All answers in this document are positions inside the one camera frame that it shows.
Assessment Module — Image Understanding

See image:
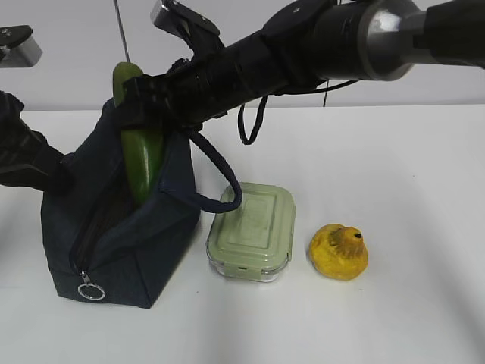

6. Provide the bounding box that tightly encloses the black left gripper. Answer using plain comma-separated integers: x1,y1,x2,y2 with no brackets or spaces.
1,92,74,196

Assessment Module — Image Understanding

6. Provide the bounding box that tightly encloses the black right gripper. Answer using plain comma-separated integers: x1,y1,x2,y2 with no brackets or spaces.
120,62,243,131

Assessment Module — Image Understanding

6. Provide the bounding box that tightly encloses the green cucumber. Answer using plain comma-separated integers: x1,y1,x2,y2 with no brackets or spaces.
112,61,164,206

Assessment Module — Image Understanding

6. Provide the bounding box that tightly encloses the dark blue fabric bag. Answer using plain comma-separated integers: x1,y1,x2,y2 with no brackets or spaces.
40,100,243,309

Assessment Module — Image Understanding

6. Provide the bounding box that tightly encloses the green lidded glass container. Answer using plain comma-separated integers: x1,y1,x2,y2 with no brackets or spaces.
206,182,296,283

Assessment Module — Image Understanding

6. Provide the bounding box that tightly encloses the yellow rubber duck toy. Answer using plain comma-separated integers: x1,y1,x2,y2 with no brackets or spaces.
308,224,368,281

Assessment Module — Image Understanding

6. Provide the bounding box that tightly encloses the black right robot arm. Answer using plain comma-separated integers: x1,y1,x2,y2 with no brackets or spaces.
117,1,484,129

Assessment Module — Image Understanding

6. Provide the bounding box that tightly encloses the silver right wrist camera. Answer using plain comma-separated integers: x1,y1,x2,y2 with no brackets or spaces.
150,0,224,55

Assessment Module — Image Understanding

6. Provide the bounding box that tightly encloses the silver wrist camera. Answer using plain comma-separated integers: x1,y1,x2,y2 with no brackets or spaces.
1,25,42,68
150,0,224,55

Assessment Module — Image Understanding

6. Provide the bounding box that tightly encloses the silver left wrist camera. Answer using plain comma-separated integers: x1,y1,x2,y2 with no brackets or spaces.
1,25,42,68

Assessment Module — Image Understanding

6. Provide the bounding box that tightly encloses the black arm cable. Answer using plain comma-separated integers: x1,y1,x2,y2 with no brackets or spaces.
237,77,365,146

